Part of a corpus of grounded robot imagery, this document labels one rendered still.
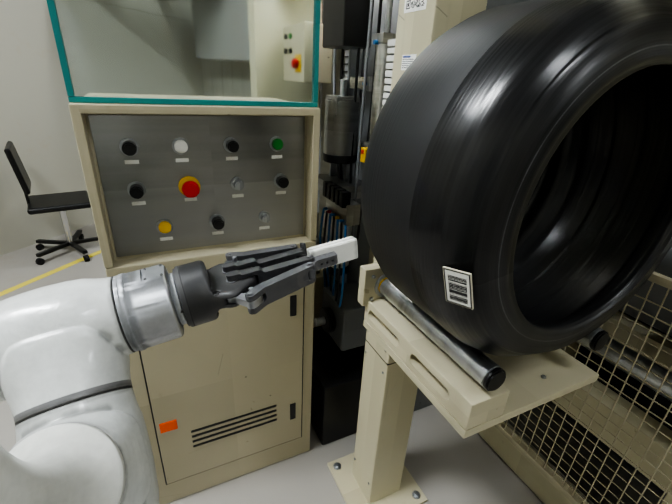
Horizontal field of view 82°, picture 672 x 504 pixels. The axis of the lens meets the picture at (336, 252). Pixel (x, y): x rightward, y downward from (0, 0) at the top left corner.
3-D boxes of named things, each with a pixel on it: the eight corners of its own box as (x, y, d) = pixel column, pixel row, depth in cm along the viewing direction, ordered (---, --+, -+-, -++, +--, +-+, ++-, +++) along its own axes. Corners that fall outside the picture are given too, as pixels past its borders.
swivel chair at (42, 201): (82, 234, 332) (58, 135, 298) (125, 247, 313) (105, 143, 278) (13, 257, 288) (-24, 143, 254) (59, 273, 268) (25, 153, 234)
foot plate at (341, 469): (327, 464, 146) (327, 460, 145) (386, 440, 157) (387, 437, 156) (360, 534, 124) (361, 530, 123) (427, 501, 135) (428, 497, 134)
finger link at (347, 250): (308, 250, 51) (310, 252, 50) (355, 237, 53) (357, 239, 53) (310, 269, 52) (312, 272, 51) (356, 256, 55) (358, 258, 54)
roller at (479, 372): (384, 272, 90) (396, 280, 93) (373, 288, 91) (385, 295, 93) (499, 367, 62) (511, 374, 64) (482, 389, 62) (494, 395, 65)
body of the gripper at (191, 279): (172, 288, 40) (258, 264, 44) (166, 256, 47) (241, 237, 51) (190, 343, 44) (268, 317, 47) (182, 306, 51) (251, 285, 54)
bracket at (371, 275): (356, 301, 93) (359, 265, 89) (479, 274, 110) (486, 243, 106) (363, 308, 91) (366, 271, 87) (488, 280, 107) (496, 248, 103)
